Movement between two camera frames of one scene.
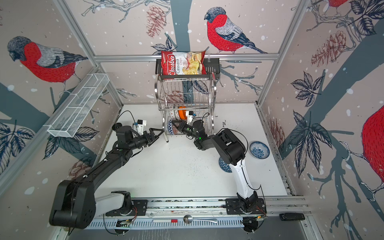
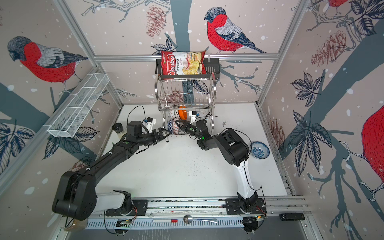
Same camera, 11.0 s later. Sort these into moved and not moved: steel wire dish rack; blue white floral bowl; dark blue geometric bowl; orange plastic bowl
Moved: dark blue geometric bowl
Not moved: steel wire dish rack; orange plastic bowl; blue white floral bowl
